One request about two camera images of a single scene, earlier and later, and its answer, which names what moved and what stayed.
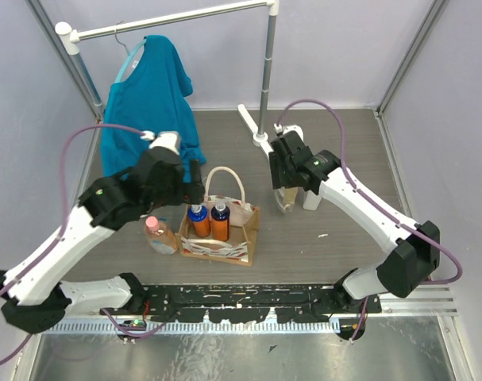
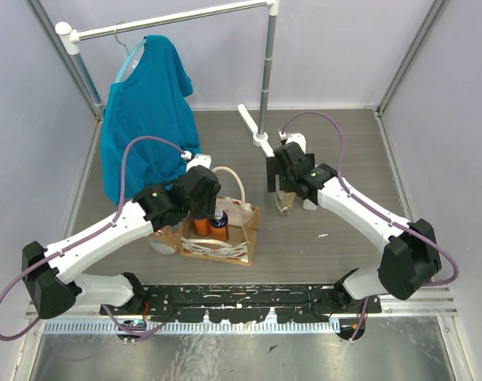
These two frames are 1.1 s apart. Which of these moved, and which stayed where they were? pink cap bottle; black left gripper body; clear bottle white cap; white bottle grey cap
Moved: black left gripper body
Stayed: pink cap bottle; clear bottle white cap; white bottle grey cap
